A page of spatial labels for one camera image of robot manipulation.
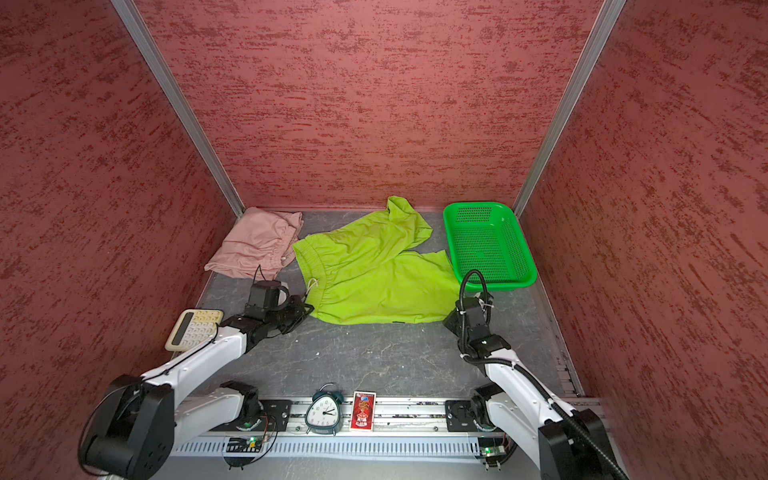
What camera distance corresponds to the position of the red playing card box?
727 millimetres

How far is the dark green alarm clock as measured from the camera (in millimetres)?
710

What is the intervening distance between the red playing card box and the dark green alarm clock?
0.04 meters
